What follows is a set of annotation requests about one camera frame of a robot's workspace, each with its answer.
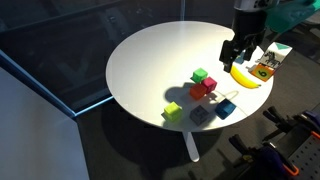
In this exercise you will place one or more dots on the black perforated board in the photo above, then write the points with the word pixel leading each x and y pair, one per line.
pixel 306 156

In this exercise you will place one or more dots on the black blue bar clamp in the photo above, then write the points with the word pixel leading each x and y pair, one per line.
pixel 266 155
pixel 283 122

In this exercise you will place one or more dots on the yellow banana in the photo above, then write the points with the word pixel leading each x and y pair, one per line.
pixel 242 80

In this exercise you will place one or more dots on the green cube block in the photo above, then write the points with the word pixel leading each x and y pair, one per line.
pixel 199 74

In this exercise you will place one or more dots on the orange cube block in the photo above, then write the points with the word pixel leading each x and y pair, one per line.
pixel 197 91

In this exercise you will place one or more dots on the white table leg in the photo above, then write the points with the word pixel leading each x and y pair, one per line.
pixel 191 146

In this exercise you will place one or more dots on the orange number six card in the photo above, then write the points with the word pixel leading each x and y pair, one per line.
pixel 262 72

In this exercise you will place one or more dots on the grey cube block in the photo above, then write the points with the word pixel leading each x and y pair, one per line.
pixel 199 115

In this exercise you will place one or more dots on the blue lit frame rail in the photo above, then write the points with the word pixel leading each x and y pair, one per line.
pixel 40 90

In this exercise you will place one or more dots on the blue cube block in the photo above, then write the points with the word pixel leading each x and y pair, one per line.
pixel 225 108

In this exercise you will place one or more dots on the lime yellow cube block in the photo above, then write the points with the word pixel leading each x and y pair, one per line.
pixel 172 111

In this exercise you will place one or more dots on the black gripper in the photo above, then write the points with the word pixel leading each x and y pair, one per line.
pixel 248 26

